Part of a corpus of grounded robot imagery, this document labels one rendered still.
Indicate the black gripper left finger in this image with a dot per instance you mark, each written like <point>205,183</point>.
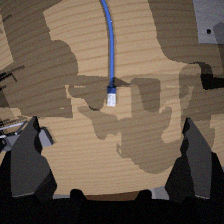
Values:
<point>26,179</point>

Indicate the blue network cable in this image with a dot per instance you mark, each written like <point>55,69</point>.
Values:
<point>111,42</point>

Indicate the grey network port rack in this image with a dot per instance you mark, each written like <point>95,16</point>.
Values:
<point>7,141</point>

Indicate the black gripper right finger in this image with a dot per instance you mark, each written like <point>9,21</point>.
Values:
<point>197,178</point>

